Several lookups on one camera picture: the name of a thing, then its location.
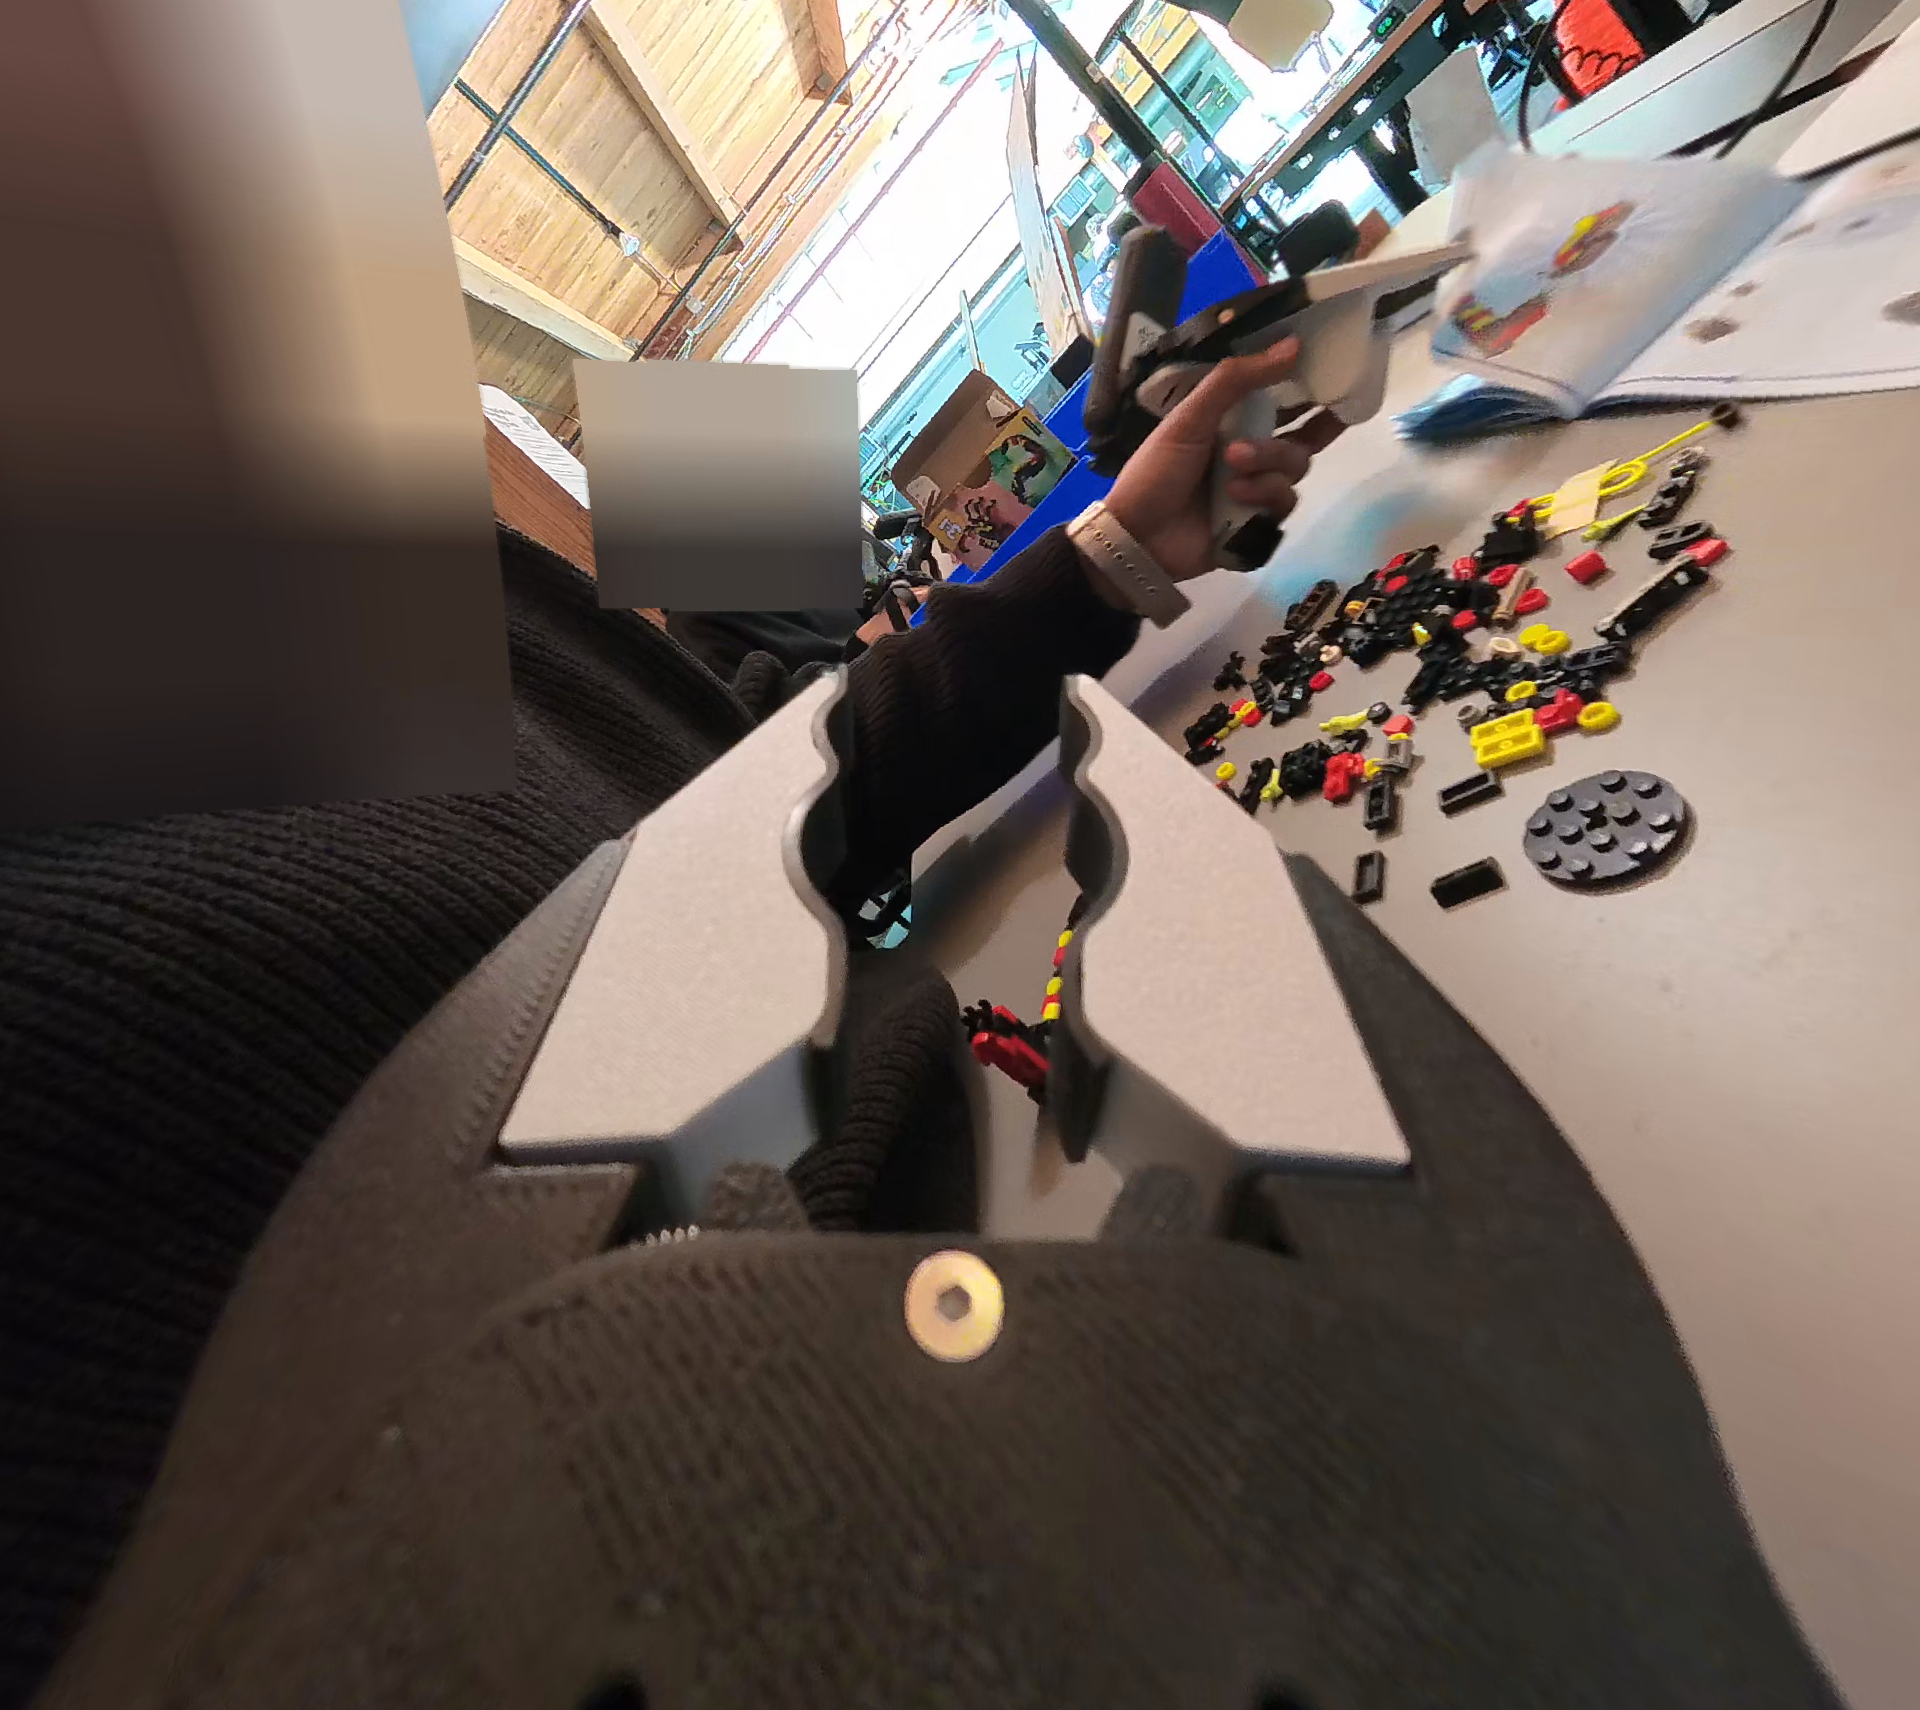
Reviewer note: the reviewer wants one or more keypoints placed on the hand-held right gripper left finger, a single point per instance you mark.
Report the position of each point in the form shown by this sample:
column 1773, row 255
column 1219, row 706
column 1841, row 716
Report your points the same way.
column 675, row 991

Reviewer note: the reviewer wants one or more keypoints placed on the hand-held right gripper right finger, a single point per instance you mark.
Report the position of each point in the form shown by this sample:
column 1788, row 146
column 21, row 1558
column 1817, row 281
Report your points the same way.
column 1244, row 991

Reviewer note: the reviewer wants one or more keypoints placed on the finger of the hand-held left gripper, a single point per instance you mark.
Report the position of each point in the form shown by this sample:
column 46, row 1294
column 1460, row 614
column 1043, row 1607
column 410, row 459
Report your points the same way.
column 1381, row 272

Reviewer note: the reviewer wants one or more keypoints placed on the pile of lego pieces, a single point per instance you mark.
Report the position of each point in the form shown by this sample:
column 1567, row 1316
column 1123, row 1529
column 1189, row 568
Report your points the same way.
column 1424, row 645

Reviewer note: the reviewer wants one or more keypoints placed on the person's left forearm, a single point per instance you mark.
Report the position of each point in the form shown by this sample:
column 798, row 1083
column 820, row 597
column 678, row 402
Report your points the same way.
column 974, row 691

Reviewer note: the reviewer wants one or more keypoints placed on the long red black lego assembly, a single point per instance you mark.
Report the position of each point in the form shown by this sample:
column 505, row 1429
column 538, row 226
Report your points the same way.
column 1020, row 1042

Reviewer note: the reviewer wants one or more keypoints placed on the lego instruction booklet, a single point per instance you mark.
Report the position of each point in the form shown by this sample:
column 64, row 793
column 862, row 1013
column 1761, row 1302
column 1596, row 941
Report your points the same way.
column 1725, row 300

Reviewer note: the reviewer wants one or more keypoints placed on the black round lego plate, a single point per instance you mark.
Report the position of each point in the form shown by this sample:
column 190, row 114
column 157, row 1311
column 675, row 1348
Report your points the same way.
column 1604, row 830

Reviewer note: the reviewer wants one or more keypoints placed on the person's left hand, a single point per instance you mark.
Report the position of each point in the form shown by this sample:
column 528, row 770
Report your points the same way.
column 1179, row 481

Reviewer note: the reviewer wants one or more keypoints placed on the blue plastic bin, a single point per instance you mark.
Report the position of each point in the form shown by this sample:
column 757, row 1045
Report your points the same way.
column 1223, row 263

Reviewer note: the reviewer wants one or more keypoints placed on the background wooden desk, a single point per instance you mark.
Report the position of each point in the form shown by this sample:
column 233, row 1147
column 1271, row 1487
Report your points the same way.
column 1351, row 105

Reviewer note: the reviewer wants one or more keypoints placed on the picture printed toy box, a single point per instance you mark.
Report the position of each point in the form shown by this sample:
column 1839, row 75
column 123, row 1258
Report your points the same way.
column 1028, row 473

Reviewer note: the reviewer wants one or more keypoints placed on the brown cardboard box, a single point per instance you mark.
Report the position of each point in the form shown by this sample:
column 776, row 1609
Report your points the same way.
column 938, row 451

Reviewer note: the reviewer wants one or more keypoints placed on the blue bin with square tag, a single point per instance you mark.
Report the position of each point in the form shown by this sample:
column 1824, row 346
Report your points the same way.
column 1034, row 532

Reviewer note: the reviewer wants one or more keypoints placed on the wristwatch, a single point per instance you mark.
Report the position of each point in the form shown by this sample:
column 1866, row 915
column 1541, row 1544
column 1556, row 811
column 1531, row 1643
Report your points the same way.
column 1125, row 563

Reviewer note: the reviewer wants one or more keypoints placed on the person's black sweater torso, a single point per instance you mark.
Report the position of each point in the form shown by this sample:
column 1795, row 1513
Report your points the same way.
column 225, row 991

